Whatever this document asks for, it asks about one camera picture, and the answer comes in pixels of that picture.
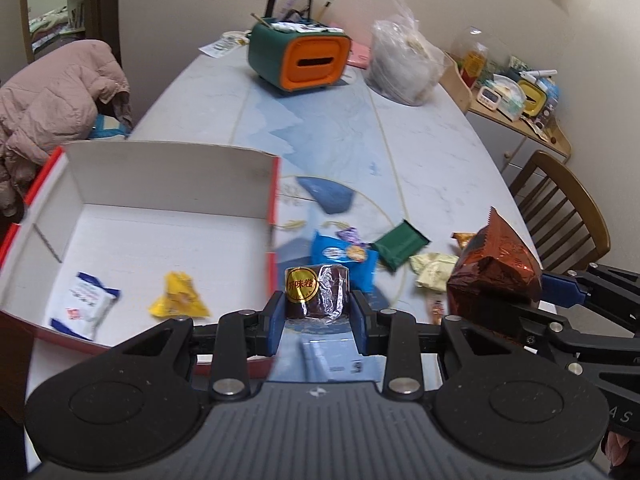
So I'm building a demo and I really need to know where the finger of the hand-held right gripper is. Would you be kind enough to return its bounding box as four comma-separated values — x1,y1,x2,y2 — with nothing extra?
540,262,640,333
492,300,640,378

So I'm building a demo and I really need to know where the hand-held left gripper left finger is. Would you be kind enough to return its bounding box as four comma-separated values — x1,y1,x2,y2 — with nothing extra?
122,290,286,401

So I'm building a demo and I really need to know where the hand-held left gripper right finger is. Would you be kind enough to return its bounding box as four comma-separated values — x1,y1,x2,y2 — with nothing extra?
350,290,523,401

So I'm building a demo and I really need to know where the brown cake roll packet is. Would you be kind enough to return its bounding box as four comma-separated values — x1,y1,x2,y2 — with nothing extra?
284,262,352,321

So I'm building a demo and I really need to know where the copper brown foil packet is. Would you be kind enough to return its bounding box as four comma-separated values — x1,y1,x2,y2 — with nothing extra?
446,206,543,333

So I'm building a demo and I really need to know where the purple candy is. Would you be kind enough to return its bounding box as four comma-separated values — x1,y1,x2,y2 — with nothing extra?
335,226,368,248

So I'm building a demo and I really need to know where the pale yellow snack packet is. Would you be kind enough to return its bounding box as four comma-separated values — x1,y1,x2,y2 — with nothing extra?
409,252,460,292

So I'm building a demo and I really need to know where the red and white cardboard box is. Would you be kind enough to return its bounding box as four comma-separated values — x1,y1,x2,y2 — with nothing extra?
0,141,283,378

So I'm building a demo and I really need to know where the person's right hand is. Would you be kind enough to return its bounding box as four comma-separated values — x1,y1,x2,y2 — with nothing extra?
606,431,640,480

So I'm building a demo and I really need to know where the green snack packet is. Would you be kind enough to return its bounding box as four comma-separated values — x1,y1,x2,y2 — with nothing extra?
371,219,432,273

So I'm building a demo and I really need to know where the wooden chair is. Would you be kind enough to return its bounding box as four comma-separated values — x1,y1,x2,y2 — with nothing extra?
509,150,612,273

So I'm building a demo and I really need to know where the wooden side shelf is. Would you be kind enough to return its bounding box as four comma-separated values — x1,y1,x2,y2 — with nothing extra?
440,50,572,171

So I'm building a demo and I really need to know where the yellow container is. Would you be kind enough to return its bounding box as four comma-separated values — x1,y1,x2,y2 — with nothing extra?
517,80,543,118

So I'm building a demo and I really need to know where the white and blue snack packet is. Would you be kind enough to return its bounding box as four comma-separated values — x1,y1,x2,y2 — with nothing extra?
49,271,121,342

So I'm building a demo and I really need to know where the white wipes packet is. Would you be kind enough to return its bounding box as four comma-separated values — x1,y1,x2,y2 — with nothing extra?
492,74,526,121

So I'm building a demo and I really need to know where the clear bottle with yellow contents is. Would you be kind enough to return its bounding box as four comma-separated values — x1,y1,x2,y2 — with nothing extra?
450,26,491,88

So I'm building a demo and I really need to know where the clear plastic bag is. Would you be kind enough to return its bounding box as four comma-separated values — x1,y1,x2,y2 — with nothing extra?
364,0,448,107

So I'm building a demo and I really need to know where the pink booklet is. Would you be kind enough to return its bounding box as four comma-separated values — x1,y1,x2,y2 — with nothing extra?
345,40,373,68

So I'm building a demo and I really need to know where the paper leaflet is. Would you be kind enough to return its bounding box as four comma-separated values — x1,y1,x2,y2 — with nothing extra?
198,39,251,58

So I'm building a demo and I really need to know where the pink puffer jacket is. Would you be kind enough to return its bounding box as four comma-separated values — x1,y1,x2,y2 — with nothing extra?
0,40,133,216

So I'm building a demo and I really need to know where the dark wooden door frame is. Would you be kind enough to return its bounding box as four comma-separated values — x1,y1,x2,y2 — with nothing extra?
82,0,121,61

